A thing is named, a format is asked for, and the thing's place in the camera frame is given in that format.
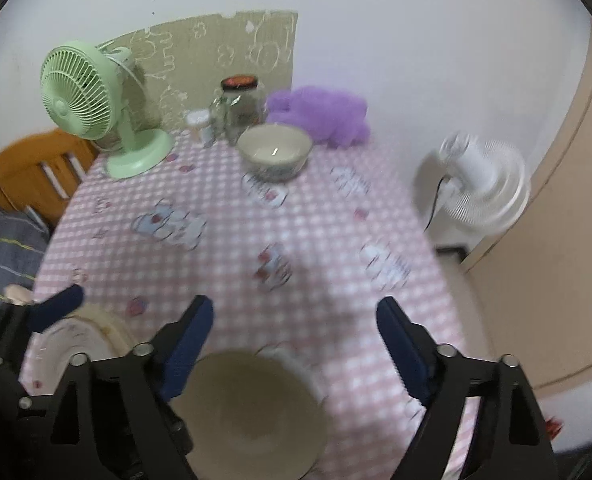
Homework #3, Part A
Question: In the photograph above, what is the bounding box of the red white package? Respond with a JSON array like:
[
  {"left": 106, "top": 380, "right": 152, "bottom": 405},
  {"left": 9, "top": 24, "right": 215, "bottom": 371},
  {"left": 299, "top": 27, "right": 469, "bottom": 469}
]
[{"left": 546, "top": 416, "right": 564, "bottom": 441}]

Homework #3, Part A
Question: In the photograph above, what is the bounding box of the wooden chair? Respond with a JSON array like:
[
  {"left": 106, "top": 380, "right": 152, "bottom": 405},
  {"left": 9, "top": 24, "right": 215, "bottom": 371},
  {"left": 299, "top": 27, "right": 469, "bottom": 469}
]
[{"left": 0, "top": 129, "right": 98, "bottom": 228}]

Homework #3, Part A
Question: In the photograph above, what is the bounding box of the glass jar with lid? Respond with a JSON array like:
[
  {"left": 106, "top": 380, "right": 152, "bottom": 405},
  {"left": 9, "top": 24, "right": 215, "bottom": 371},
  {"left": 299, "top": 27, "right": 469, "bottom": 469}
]
[{"left": 220, "top": 75, "right": 266, "bottom": 146}]

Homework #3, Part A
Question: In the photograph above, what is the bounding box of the glass mug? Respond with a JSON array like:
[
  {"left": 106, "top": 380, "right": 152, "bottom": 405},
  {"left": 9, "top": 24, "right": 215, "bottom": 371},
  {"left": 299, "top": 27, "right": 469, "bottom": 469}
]
[{"left": 209, "top": 96, "right": 229, "bottom": 140}]

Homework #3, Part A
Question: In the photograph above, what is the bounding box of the round yellow flower plate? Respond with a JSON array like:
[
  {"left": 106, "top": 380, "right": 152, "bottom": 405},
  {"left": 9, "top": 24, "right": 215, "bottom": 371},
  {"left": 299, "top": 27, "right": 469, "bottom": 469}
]
[{"left": 69, "top": 304, "right": 136, "bottom": 356}]

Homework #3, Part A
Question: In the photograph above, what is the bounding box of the green patterned board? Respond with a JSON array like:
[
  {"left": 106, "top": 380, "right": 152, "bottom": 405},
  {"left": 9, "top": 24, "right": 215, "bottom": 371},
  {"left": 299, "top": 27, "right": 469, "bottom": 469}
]
[{"left": 102, "top": 10, "right": 298, "bottom": 131}]

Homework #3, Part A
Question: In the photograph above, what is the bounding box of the green desk fan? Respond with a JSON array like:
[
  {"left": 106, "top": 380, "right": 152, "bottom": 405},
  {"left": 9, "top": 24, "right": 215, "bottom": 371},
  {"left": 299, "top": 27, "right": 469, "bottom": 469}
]
[{"left": 40, "top": 40, "right": 174, "bottom": 180}]

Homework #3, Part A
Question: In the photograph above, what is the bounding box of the grey plaid cloth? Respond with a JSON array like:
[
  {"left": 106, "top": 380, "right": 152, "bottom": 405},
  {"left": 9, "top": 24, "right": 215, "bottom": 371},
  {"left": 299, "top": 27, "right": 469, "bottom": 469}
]
[{"left": 0, "top": 210, "right": 51, "bottom": 304}]

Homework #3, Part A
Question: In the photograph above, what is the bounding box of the pink checkered tablecloth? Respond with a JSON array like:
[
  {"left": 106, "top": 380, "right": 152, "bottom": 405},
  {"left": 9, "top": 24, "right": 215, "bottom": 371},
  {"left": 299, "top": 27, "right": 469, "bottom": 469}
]
[{"left": 34, "top": 134, "right": 466, "bottom": 479}]

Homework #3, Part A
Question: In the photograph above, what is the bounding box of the purple plush cushion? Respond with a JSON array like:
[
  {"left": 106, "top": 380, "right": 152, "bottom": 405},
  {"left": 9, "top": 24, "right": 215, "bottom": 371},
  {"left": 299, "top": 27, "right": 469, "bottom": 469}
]
[{"left": 266, "top": 86, "right": 371, "bottom": 148}]

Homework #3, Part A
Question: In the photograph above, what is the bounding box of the ceramic bowl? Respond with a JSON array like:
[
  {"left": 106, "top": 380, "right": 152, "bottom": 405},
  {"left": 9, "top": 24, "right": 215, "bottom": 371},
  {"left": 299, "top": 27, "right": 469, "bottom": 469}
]
[
  {"left": 256, "top": 342, "right": 328, "bottom": 404},
  {"left": 171, "top": 348, "right": 328, "bottom": 479},
  {"left": 236, "top": 124, "right": 313, "bottom": 182}
]

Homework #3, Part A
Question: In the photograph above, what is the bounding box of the red pattern white plate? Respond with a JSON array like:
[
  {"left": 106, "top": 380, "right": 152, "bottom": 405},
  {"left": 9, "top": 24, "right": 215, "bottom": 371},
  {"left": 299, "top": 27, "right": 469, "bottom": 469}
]
[{"left": 23, "top": 318, "right": 118, "bottom": 394}]

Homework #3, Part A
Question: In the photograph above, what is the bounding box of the cotton swab container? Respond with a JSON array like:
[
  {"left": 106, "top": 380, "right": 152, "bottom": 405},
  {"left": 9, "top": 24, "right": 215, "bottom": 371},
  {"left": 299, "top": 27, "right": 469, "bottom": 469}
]
[{"left": 185, "top": 108, "right": 216, "bottom": 148}]

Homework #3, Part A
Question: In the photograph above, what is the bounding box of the beige cloth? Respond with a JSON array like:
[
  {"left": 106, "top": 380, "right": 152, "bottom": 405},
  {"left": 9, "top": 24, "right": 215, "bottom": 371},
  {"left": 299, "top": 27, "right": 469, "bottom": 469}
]
[{"left": 4, "top": 284, "right": 34, "bottom": 306}]

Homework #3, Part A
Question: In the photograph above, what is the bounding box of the white standing fan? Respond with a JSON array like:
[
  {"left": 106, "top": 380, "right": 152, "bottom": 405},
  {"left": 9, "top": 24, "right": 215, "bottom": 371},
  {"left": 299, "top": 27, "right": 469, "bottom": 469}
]
[{"left": 413, "top": 131, "right": 531, "bottom": 237}]

